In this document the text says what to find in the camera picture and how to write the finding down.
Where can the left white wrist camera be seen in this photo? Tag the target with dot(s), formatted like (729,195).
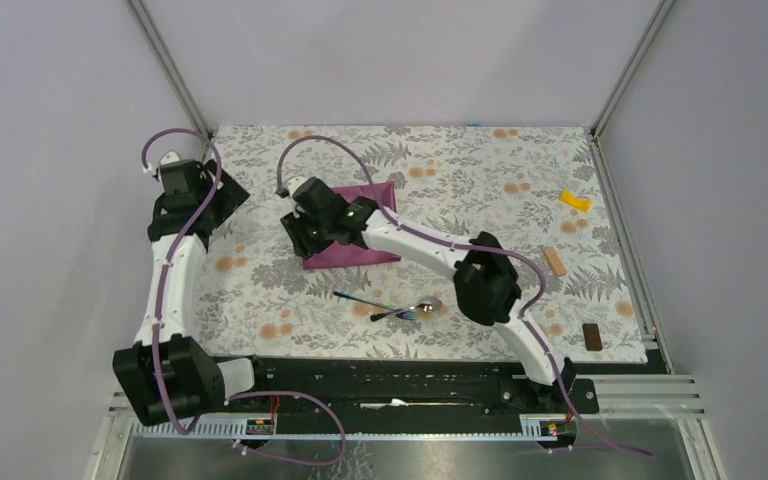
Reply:
(153,169)

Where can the aluminium frame post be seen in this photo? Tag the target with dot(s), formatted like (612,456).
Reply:
(638,55)
(168,66)

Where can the slotted cable duct rail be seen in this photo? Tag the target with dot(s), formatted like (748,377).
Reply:
(383,426)

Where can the floral patterned tablecloth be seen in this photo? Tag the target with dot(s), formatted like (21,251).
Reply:
(255,297)

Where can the left aluminium frame post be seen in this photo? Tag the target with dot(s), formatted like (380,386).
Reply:
(168,66)

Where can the right aluminium frame post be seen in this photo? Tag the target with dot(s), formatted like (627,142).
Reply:
(638,55)

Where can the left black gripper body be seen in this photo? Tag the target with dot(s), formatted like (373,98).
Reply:
(229,197)

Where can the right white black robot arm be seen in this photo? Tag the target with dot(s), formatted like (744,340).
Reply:
(484,279)

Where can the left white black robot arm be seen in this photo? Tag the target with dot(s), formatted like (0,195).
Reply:
(166,375)

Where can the iridescent fork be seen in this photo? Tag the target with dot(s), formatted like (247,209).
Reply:
(377,306)

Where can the dark brown block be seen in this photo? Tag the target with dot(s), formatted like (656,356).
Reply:
(592,337)

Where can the light wooden block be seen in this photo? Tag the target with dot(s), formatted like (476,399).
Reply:
(554,261)

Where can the iridescent spoon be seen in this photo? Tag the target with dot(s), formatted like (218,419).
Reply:
(428,304)

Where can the yellow plastic piece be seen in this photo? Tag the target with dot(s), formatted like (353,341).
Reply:
(575,202)

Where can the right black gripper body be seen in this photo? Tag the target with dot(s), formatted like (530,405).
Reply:
(311,234)

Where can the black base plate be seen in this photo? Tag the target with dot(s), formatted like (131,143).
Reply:
(412,388)

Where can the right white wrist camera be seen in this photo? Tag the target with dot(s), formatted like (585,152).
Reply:
(287,192)

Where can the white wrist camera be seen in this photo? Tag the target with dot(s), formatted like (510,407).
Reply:
(153,169)
(287,192)

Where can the purple cloth napkin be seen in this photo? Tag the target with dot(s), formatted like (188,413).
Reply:
(352,250)

